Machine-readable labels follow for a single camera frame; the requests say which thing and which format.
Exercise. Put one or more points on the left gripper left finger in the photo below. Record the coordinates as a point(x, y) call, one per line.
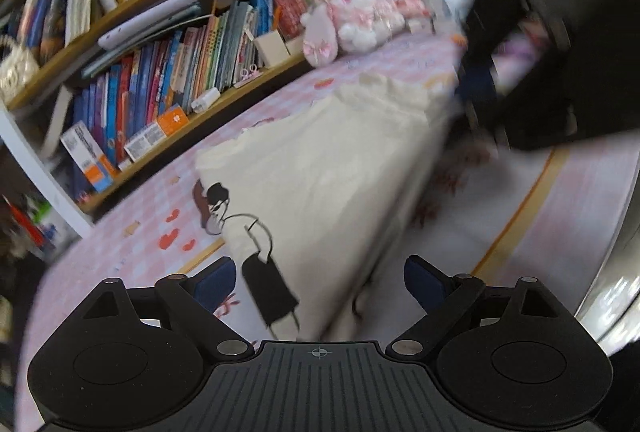
point(191, 302)

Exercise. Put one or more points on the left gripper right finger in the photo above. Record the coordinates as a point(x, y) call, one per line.
point(447, 302)

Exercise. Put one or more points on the cream t-shirt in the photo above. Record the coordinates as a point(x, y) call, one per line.
point(309, 204)

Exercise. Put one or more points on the pink checkered tablecloth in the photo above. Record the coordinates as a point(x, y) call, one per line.
point(495, 213)

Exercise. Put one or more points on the lying white orange toothpaste box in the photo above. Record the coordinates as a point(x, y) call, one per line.
point(160, 129)

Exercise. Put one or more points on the red hanging tassel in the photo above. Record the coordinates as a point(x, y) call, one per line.
point(26, 224)

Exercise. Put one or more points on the white charger block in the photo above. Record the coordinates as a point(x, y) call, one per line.
point(205, 101)

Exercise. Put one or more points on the tall white orange toothpaste box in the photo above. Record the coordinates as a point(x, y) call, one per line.
point(88, 156)

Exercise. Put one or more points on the row of colourful books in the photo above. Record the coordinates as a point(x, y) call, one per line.
point(129, 91)

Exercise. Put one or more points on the pink white plush toy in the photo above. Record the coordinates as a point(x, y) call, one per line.
point(332, 27)

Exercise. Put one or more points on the cream square pen holder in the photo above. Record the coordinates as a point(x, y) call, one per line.
point(271, 49)

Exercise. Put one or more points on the white tablet on books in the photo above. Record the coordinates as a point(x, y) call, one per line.
point(150, 18)

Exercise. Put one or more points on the wooden bookshelf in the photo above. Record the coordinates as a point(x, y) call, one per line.
point(51, 79)

